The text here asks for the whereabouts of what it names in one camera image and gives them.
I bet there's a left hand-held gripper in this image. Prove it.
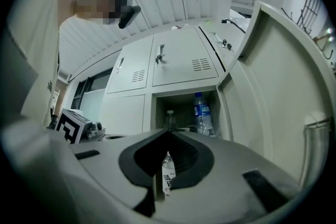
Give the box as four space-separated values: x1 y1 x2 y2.
54 109 106 145

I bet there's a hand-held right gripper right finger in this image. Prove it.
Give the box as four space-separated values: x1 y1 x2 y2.
164 129 301 224

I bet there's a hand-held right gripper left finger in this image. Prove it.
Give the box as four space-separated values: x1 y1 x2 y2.
39 128 169 224

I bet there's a clear bottle white label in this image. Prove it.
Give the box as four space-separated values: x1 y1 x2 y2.
161 151 177 197

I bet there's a clear bottle blue label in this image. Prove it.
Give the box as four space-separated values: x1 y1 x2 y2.
193 92 216 137

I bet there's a small clear bottle white cap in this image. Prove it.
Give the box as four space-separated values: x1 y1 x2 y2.
165 109 177 131

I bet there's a beige metal locker cabinet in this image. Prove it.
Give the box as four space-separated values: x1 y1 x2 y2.
99 1 335 192

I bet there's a black framed glass window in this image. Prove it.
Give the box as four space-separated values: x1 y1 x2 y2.
70 69 112 116

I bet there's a person's beige shirt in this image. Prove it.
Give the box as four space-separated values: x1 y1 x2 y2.
7 0 79 140

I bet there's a black head-mounted camera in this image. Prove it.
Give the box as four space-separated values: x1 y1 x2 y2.
118 5 142 29

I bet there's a black wire rack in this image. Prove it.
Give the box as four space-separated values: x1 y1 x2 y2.
281 0 325 34

